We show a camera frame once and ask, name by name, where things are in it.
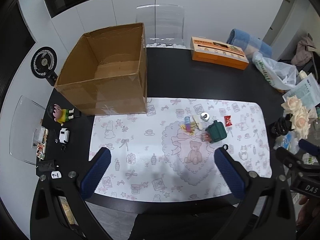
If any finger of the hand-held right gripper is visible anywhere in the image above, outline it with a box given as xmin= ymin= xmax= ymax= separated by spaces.
xmin=276 ymin=146 xmax=312 ymax=175
xmin=298 ymin=138 xmax=320 ymax=157

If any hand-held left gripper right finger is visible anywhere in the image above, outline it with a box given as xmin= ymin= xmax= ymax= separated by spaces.
xmin=214 ymin=147 xmax=298 ymax=240

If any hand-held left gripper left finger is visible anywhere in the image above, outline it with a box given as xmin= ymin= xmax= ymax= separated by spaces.
xmin=30 ymin=147 xmax=112 ymax=240

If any green toy chair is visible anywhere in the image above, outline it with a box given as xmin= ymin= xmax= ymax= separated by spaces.
xmin=205 ymin=120 xmax=227 ymax=144

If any gold binder clip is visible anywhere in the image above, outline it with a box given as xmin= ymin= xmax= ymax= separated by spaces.
xmin=180 ymin=121 xmax=203 ymax=134

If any brown cardboard box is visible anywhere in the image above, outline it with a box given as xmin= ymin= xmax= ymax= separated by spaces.
xmin=54 ymin=22 xmax=148 ymax=116

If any person's right hand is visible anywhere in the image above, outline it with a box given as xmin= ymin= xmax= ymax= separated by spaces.
xmin=296 ymin=195 xmax=317 ymax=233

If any clear plastic packaging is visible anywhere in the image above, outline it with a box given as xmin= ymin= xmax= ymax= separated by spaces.
xmin=274 ymin=132 xmax=300 ymax=153

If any cream artificial rose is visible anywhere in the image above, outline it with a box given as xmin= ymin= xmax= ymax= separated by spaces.
xmin=291 ymin=106 xmax=310 ymax=123
xmin=281 ymin=96 xmax=303 ymax=112
xmin=294 ymin=119 xmax=310 ymax=139

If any black round object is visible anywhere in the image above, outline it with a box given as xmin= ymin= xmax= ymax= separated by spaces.
xmin=270 ymin=115 xmax=297 ymax=137

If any white printed table mat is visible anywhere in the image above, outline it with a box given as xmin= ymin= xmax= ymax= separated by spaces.
xmin=89 ymin=97 xmax=273 ymax=203

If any small white toy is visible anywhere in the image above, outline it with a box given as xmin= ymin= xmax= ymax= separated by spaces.
xmin=59 ymin=128 xmax=70 ymax=143

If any small black pouch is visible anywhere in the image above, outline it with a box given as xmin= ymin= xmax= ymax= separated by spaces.
xmin=37 ymin=159 xmax=57 ymax=172

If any white printed paper packet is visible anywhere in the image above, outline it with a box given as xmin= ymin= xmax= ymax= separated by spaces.
xmin=282 ymin=73 xmax=320 ymax=110

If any small tray of trinkets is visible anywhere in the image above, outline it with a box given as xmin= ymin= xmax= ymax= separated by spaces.
xmin=32 ymin=127 xmax=49 ymax=159

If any cartoon boy figurine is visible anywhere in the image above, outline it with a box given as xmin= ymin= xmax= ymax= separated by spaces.
xmin=47 ymin=103 xmax=75 ymax=127

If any white plastic bag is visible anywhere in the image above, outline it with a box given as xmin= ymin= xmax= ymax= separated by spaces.
xmin=252 ymin=52 xmax=300 ymax=90

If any pink clothing pile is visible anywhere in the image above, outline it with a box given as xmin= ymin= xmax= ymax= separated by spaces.
xmin=291 ymin=34 xmax=318 ymax=67

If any orange printed carton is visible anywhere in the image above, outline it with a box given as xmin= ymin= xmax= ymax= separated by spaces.
xmin=190 ymin=36 xmax=250 ymax=70

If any black desk fan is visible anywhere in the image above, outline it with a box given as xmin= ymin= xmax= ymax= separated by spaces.
xmin=30 ymin=46 xmax=58 ymax=87

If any blue folded towel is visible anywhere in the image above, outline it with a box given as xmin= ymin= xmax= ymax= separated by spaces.
xmin=226 ymin=29 xmax=273 ymax=59

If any transparent acrylic chair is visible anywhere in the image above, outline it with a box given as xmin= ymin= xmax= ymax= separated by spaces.
xmin=136 ymin=4 xmax=187 ymax=49

